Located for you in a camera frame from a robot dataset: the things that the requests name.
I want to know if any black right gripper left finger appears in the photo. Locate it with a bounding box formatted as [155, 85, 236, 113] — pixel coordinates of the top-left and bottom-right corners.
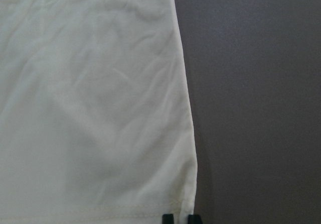
[162, 213, 175, 224]

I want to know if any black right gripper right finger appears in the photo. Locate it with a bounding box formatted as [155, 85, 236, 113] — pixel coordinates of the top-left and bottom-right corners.
[187, 214, 203, 224]

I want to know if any cream long-sleeve graphic shirt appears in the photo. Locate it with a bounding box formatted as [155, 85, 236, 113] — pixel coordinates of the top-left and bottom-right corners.
[1, 0, 197, 223]

